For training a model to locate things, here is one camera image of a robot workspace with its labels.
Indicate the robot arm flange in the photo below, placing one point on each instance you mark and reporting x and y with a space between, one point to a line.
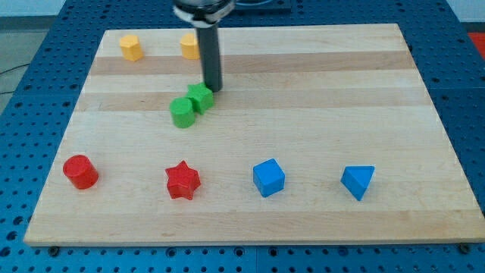
203 13

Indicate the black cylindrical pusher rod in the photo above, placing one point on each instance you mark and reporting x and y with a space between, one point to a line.
210 57

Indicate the wooden board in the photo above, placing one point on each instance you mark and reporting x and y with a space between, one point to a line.
314 98

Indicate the black screw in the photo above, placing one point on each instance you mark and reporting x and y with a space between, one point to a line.
464 248
53 251

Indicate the red star block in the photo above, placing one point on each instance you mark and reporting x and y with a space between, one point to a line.
182 181

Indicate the green star block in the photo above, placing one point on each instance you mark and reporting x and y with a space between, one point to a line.
201 97

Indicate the black screw left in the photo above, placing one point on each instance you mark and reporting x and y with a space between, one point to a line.
53 251

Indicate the red cylinder block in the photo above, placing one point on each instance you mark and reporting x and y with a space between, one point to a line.
80 172

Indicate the green cylinder block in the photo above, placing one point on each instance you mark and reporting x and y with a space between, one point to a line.
182 112

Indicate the blue triangle block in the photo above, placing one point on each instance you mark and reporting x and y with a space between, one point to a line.
356 179

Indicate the yellow block behind rod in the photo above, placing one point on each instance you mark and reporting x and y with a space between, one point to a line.
189 46

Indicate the black screw right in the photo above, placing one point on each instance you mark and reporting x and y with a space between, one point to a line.
464 248

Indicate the blue cube block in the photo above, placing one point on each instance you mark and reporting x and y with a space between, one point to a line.
268 177

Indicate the yellow hexagon block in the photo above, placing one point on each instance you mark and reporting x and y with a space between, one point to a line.
131 48

